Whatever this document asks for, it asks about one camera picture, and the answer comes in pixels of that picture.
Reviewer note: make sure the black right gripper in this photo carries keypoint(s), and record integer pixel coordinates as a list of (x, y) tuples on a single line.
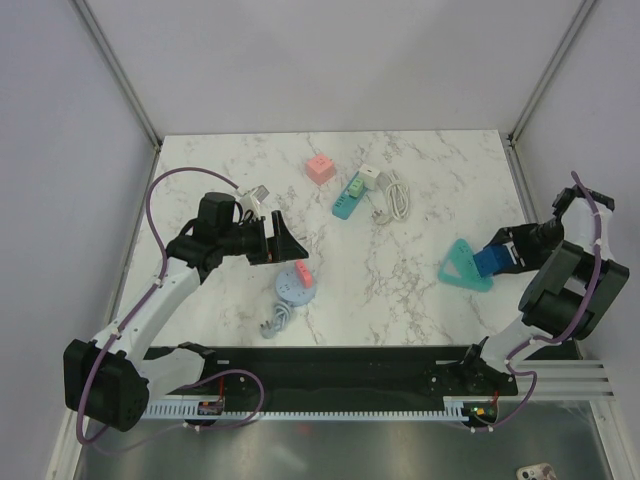
[(525, 260)]

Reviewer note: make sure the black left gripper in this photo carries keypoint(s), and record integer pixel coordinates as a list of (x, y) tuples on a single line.
[(284, 246)]

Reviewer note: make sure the blue cube socket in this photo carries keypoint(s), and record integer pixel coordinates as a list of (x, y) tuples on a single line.
[(493, 259)]

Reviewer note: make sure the pink plug adapter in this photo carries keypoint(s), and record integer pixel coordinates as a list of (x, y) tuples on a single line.
[(304, 275)]

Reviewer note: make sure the teal power strip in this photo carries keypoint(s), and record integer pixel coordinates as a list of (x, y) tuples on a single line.
[(345, 204)]

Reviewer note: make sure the pink cube socket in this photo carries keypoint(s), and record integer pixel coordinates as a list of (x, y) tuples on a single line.
[(320, 169)]

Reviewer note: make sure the green cube plug adapter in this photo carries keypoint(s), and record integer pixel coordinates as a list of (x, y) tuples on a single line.
[(356, 187)]

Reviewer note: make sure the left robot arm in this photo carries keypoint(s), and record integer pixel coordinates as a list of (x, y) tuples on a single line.
[(108, 378)]

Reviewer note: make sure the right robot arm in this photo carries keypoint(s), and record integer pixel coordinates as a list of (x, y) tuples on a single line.
[(576, 278)]

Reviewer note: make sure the light blue round socket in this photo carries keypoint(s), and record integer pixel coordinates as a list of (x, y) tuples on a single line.
[(291, 290)]

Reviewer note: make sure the teal wedge-shaped socket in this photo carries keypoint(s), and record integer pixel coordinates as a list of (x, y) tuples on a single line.
[(459, 269)]

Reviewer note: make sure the white cube socket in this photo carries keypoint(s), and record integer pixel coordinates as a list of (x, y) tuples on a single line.
[(369, 175)]

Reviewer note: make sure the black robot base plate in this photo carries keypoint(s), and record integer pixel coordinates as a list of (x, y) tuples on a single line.
[(378, 376)]

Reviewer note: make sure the white slotted cable duct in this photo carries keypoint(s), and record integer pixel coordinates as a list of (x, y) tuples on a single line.
[(203, 408)]

